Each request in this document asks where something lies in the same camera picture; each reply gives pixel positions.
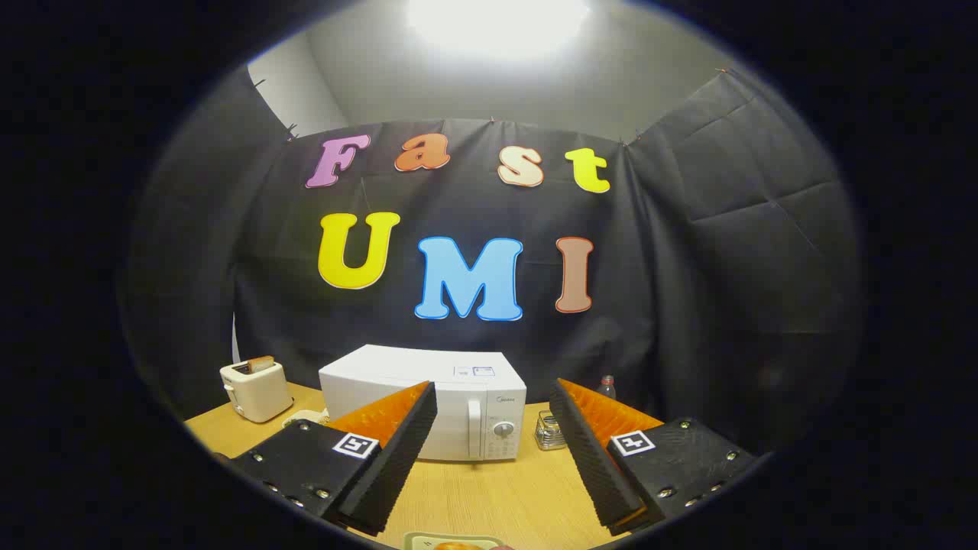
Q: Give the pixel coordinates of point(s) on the golden bread bun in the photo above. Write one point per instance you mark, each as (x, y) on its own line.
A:
(457, 545)

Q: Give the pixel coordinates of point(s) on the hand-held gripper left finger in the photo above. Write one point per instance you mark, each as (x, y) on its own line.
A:
(397, 458)

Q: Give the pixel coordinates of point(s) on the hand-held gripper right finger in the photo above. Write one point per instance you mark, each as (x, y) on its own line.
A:
(588, 458)

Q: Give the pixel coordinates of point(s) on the black backdrop cloth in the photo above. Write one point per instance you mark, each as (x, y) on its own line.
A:
(688, 267)

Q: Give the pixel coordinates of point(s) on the white divided bean tray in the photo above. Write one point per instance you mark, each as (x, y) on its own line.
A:
(306, 418)

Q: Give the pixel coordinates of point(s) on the clear bottle red label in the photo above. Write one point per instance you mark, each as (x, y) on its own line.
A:
(607, 389)

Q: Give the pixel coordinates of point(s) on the toast slice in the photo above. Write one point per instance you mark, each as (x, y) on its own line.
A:
(261, 363)

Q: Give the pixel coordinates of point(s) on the white microwave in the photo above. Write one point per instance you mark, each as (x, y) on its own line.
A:
(397, 367)

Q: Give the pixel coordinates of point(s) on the white plate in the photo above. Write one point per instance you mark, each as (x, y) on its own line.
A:
(419, 541)

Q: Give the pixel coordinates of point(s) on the white toaster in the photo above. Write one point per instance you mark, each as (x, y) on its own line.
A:
(256, 393)

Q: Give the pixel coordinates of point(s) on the bright ceiling light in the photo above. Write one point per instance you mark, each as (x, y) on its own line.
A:
(497, 23)

